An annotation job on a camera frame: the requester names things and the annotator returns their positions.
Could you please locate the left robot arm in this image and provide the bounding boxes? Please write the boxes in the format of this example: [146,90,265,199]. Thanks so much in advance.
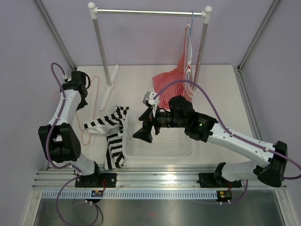
[38,71,102,188]

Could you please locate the black white striped tank top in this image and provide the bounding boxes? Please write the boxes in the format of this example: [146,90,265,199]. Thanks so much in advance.
[84,106,129,170]

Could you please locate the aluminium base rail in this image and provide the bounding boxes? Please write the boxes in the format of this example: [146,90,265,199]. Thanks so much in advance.
[32,164,287,191]

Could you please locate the blue wire hanger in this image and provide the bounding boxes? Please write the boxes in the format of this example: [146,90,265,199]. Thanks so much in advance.
[186,10,194,80]

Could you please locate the white plastic laundry basket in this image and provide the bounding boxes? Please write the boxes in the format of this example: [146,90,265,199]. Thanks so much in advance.
[122,110,196,159]

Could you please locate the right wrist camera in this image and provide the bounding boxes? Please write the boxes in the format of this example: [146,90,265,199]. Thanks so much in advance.
[143,91,159,116]

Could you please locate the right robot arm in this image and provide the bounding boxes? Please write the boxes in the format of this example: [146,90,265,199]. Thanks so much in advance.
[133,92,287,187]

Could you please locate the pink wire hanger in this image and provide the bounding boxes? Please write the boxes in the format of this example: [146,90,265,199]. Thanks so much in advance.
[53,75,101,145]

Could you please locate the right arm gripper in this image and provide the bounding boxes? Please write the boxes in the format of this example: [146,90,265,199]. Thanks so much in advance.
[134,105,187,143]

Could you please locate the white metal clothes rack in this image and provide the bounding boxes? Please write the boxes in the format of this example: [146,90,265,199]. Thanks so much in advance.
[87,1,213,111]

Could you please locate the red white striped tank top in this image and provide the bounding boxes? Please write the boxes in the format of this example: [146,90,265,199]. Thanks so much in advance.
[152,24,193,110]

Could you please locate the white slotted cable duct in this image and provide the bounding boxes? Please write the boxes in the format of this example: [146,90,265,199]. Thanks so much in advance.
[42,190,217,200]

